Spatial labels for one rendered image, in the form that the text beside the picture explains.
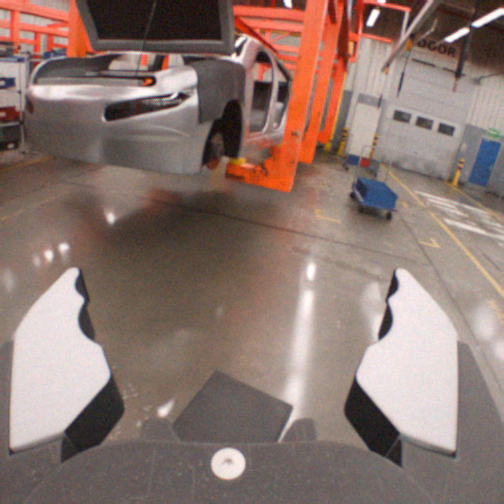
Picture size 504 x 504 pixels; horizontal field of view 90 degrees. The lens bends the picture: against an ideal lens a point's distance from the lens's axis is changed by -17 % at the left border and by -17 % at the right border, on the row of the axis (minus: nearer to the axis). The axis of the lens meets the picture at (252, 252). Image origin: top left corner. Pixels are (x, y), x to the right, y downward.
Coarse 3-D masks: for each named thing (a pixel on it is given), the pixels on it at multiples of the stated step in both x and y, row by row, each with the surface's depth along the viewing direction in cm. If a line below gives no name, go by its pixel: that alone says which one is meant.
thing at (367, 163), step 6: (348, 138) 785; (348, 150) 751; (348, 156) 780; (354, 156) 778; (348, 162) 768; (354, 162) 765; (360, 162) 762; (366, 162) 759; (372, 162) 757; (378, 162) 754; (348, 168) 769; (366, 168) 761; (372, 168) 764; (378, 168) 761
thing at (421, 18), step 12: (432, 0) 226; (408, 12) 403; (420, 12) 279; (432, 12) 251; (420, 24) 297; (360, 36) 626; (372, 36) 616; (408, 36) 355; (396, 48) 447; (408, 48) 347; (456, 72) 156; (384, 84) 578; (456, 84) 159
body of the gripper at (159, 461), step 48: (144, 432) 5; (288, 432) 6; (48, 480) 4; (96, 480) 4; (144, 480) 4; (192, 480) 4; (240, 480) 4; (288, 480) 4; (336, 480) 4; (384, 480) 4
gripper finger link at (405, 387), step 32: (416, 288) 10; (384, 320) 10; (416, 320) 9; (448, 320) 9; (384, 352) 8; (416, 352) 8; (448, 352) 7; (352, 384) 7; (384, 384) 7; (416, 384) 7; (448, 384) 6; (352, 416) 7; (384, 416) 6; (416, 416) 6; (448, 416) 6; (384, 448) 6; (448, 448) 5
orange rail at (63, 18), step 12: (0, 0) 410; (12, 0) 435; (24, 0) 456; (24, 12) 480; (36, 12) 503; (48, 12) 533; (60, 12) 564; (0, 24) 579; (48, 24) 746; (60, 24) 741; (60, 36) 795
